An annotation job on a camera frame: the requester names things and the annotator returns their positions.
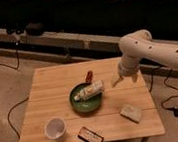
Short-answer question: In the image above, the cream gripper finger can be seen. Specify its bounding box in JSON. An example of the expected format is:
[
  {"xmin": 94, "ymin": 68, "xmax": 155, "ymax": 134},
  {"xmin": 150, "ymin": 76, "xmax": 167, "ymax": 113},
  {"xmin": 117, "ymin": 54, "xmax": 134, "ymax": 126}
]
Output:
[
  {"xmin": 111, "ymin": 77, "xmax": 123, "ymax": 87},
  {"xmin": 131, "ymin": 74, "xmax": 138, "ymax": 83}
]

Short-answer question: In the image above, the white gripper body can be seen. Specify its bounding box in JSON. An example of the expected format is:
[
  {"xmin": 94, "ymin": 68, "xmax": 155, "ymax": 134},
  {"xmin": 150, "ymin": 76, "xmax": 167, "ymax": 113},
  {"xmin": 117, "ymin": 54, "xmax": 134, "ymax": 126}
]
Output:
[{"xmin": 117, "ymin": 63, "xmax": 138, "ymax": 78}]

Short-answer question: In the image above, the red pepper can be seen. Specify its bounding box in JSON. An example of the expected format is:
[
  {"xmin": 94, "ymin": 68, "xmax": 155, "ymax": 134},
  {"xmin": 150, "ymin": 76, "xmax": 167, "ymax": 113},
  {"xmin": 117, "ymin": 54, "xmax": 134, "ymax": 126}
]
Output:
[{"xmin": 85, "ymin": 70, "xmax": 93, "ymax": 83}]

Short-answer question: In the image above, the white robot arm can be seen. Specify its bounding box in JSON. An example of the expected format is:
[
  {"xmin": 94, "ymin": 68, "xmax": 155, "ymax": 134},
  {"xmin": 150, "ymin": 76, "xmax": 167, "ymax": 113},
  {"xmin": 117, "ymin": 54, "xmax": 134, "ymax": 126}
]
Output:
[{"xmin": 111, "ymin": 29, "xmax": 178, "ymax": 87}]

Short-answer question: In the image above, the green ceramic plate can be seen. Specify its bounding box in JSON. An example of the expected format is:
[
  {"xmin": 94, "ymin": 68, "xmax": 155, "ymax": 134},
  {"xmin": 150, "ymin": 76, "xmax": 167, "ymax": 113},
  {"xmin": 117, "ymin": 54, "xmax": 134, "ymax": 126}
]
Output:
[{"xmin": 69, "ymin": 82, "xmax": 103, "ymax": 113}]

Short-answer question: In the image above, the white plastic bottle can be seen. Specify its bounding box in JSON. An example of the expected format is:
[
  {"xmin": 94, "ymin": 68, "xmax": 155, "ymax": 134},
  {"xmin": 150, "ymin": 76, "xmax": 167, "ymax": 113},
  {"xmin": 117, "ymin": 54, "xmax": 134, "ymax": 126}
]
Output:
[{"xmin": 74, "ymin": 80, "xmax": 104, "ymax": 101}]

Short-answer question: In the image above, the beige sponge block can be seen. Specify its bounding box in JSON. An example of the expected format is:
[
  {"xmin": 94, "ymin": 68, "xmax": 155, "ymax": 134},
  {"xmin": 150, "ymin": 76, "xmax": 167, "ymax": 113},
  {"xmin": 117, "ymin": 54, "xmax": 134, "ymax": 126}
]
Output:
[{"xmin": 120, "ymin": 104, "xmax": 142, "ymax": 123}]

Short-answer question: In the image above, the wooden table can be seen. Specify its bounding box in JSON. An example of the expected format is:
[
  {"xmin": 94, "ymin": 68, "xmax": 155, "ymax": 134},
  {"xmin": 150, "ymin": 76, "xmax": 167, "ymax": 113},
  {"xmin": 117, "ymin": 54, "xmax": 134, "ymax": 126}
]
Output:
[{"xmin": 19, "ymin": 58, "xmax": 165, "ymax": 142}]

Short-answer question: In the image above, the dark rectangular box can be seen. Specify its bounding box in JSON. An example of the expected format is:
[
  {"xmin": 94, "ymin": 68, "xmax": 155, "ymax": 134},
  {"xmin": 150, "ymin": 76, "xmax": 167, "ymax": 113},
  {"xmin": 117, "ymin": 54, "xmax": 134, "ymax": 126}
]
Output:
[{"xmin": 77, "ymin": 127, "xmax": 104, "ymax": 142}]

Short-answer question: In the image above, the dark object on ledge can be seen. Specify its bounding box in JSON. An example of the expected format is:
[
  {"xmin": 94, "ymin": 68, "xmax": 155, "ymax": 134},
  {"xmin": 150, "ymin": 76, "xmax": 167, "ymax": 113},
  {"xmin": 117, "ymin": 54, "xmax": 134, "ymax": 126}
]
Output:
[{"xmin": 25, "ymin": 23, "xmax": 44, "ymax": 36}]

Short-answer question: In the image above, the black cable left floor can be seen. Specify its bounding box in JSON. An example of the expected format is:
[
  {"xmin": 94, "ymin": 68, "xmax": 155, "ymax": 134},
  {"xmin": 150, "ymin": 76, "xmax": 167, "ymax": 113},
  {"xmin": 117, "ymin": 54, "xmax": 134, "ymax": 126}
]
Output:
[{"xmin": 0, "ymin": 40, "xmax": 37, "ymax": 142}]

